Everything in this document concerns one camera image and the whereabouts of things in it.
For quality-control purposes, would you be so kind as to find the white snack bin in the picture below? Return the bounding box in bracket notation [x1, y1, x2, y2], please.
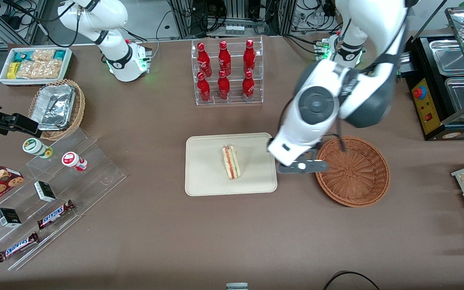
[0, 46, 73, 87]

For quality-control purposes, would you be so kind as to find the clear acrylic stepped stand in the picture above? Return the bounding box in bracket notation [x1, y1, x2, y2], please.
[0, 128, 127, 271]

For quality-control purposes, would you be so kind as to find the black looped cable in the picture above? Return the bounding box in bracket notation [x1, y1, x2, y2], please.
[323, 271, 380, 290]

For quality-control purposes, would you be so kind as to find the grey left wrist camera bar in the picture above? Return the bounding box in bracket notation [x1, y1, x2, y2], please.
[276, 160, 329, 174]

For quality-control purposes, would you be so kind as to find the red cola bottle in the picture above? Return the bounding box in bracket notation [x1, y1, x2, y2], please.
[218, 40, 232, 76]
[242, 70, 255, 102]
[243, 39, 256, 75]
[217, 70, 231, 101]
[197, 72, 211, 102]
[197, 42, 212, 78]

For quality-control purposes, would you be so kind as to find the clear acrylic bottle rack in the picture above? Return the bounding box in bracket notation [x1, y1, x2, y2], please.
[191, 35, 264, 106]

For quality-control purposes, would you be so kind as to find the silver foil container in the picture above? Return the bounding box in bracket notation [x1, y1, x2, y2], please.
[31, 84, 76, 131]

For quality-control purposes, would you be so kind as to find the Snickers bar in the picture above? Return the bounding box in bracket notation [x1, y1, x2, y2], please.
[37, 200, 75, 230]
[0, 232, 40, 263]

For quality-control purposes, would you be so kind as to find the cream rectangular tray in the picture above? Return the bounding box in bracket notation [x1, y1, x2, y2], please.
[185, 133, 278, 197]

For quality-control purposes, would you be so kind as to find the triangle sandwich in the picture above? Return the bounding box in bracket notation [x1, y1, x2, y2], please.
[221, 145, 241, 180]

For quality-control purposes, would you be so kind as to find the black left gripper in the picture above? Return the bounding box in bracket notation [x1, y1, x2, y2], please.
[305, 141, 323, 162]

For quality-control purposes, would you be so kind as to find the light tan wicker basket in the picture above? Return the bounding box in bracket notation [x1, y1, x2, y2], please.
[29, 79, 86, 141]

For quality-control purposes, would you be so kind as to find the clear cracker bag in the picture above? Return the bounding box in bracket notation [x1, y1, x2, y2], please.
[16, 59, 62, 79]
[30, 49, 56, 62]

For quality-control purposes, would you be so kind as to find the red lid yogurt cup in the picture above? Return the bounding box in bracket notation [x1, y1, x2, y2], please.
[62, 151, 88, 172]

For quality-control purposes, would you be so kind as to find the black hot food showcase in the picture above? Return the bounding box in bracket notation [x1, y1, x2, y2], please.
[401, 6, 464, 141]

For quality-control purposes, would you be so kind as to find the green lid yogurt cup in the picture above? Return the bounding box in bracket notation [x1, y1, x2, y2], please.
[23, 138, 54, 159]

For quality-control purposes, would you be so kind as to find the brown round wicker basket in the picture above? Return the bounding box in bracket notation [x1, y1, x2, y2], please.
[315, 136, 390, 208]

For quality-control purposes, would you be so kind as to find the small black box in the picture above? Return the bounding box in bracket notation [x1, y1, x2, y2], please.
[0, 208, 22, 228]
[34, 181, 56, 203]

